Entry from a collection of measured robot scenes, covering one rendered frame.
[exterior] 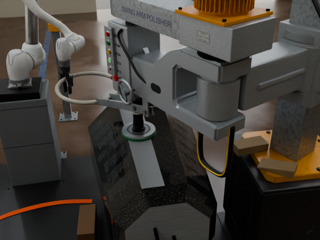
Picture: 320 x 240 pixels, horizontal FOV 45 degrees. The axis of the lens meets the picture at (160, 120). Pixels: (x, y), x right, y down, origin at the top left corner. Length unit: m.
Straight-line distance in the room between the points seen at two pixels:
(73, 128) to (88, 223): 1.61
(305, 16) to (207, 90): 0.68
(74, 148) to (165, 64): 2.22
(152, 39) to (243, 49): 0.75
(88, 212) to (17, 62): 1.25
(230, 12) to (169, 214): 1.05
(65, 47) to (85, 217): 1.24
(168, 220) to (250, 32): 1.05
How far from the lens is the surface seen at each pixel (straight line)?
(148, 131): 2.40
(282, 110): 2.28
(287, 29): 2.09
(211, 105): 1.68
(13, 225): 3.16
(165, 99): 1.91
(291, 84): 1.99
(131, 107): 2.30
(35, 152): 3.32
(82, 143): 3.94
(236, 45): 1.47
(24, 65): 3.14
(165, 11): 1.73
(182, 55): 1.71
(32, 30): 3.22
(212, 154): 3.71
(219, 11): 1.51
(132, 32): 2.05
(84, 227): 2.82
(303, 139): 2.30
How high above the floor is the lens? 2.09
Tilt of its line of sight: 29 degrees down
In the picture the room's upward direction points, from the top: 1 degrees counter-clockwise
